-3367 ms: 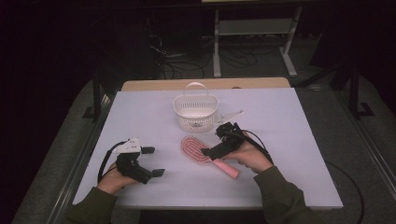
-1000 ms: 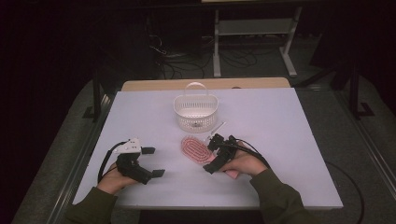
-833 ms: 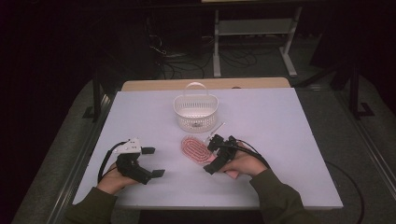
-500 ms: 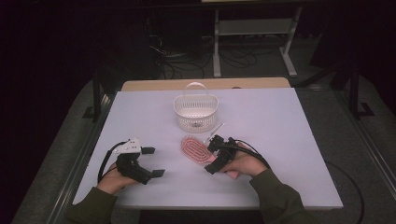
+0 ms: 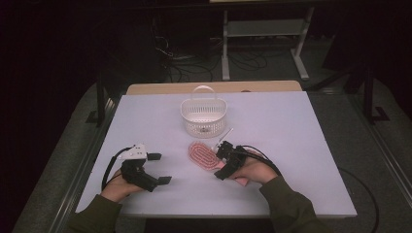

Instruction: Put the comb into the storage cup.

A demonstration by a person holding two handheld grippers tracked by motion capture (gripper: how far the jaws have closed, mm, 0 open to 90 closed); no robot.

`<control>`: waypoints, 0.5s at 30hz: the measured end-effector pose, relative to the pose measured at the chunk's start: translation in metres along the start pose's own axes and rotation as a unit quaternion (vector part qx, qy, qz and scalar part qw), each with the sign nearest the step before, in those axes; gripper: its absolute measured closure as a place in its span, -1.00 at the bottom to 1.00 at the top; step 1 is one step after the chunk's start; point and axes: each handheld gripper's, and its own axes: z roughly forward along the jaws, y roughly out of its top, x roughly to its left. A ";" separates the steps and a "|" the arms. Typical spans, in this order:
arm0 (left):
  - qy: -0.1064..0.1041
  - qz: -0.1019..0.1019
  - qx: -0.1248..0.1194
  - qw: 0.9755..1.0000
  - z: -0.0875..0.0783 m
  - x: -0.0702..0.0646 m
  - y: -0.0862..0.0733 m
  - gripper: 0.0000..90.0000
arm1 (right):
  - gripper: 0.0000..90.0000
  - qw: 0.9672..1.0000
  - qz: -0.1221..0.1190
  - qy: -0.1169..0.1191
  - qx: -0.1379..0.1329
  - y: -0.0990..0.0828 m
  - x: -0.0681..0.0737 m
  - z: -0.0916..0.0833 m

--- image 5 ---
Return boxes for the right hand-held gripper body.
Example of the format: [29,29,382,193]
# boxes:
[211,127,249,178]

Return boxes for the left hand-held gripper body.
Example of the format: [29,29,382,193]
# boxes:
[117,143,160,193]

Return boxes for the pink hairbrush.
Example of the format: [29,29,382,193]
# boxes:
[188,141,250,187]

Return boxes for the person's right hand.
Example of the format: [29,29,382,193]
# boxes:
[230,155,280,185]

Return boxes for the person's left hand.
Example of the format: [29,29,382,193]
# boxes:
[100,169,145,204]

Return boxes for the white plastic basket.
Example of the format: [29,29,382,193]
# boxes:
[180,84,228,140]

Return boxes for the wooden table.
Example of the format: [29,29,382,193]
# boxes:
[125,80,303,96]

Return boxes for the black metal stand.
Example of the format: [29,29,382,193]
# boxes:
[361,62,391,126]
[85,72,110,128]

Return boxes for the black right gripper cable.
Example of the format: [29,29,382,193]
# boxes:
[237,144,380,233]

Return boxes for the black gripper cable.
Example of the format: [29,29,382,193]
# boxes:
[237,144,380,233]
[100,146,134,192]

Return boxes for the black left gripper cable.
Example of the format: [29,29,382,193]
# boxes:
[100,146,134,192]

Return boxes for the tangle of floor cables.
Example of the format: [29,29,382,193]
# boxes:
[152,33,270,83]

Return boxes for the white metal table frame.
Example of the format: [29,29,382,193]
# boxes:
[221,5,316,82]

